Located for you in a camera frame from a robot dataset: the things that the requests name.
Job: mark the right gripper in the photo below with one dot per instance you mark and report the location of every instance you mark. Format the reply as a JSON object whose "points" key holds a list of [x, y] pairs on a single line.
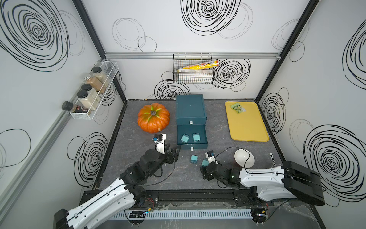
{"points": [[204, 172]]}

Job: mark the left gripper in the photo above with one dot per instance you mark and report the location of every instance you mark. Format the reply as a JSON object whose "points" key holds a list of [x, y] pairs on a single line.
{"points": [[173, 156]]}

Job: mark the teal plug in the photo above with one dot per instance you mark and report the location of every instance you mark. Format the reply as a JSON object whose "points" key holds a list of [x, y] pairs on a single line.
{"points": [[185, 138], [205, 163], [194, 159], [196, 137]]}

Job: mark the teal drawer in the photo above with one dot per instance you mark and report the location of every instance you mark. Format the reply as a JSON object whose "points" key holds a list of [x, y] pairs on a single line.
{"points": [[190, 130]]}

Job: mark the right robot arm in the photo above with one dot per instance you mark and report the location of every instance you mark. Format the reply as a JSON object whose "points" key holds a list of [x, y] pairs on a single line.
{"points": [[288, 181]]}

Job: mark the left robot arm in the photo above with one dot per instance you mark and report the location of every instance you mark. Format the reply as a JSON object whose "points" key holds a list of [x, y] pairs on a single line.
{"points": [[121, 195]]}

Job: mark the teal drawer cabinet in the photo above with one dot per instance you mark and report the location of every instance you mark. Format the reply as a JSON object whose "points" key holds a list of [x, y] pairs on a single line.
{"points": [[190, 110]]}

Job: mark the white bowl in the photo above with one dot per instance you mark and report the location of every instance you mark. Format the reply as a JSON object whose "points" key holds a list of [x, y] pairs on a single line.
{"points": [[244, 158]]}

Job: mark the orange pumpkin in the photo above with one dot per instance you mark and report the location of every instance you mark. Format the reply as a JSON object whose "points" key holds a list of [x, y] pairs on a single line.
{"points": [[153, 118]]}

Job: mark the yellow tray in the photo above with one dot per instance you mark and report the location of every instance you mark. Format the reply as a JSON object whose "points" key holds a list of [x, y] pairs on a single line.
{"points": [[246, 126]]}

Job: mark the green snack packet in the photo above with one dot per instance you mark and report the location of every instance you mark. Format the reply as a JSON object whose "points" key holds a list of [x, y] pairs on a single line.
{"points": [[238, 108]]}

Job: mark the yellow tube package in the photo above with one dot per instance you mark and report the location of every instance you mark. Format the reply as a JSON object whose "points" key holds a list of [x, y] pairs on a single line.
{"points": [[201, 66]]}

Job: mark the spice jar brown powder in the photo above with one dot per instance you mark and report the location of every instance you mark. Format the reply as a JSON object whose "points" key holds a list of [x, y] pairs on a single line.
{"points": [[95, 83]]}

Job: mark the spice jar white powder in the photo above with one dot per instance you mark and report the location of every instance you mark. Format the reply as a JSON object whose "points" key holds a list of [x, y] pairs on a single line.
{"points": [[88, 88]]}

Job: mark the spice jar cream powder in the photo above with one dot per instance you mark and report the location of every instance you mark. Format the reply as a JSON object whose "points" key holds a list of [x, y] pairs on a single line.
{"points": [[87, 100]]}

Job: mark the spice jar beige powder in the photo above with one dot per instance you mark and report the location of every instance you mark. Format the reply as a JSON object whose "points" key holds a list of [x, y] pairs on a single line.
{"points": [[99, 74]]}

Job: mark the dark sauce bottle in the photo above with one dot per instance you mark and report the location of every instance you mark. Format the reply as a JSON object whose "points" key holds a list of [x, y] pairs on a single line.
{"points": [[73, 107]]}

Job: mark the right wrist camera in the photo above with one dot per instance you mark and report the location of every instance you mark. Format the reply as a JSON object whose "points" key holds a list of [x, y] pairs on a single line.
{"points": [[211, 157]]}

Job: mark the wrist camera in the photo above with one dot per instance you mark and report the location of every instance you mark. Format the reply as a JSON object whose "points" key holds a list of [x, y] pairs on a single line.
{"points": [[211, 157], [159, 140]]}

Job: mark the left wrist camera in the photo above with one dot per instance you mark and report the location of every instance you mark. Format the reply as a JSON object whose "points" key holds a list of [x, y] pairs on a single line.
{"points": [[159, 140]]}

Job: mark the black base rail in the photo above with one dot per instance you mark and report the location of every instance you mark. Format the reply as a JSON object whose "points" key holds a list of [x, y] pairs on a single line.
{"points": [[158, 198]]}

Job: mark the grey cable duct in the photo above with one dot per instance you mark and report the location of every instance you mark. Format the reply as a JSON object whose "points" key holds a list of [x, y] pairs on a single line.
{"points": [[186, 214]]}

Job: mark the black wire basket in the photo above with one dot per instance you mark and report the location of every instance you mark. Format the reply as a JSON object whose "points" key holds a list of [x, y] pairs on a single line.
{"points": [[181, 60]]}

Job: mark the clear wall shelf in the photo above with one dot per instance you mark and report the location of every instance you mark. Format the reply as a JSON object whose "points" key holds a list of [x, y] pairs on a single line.
{"points": [[106, 99]]}

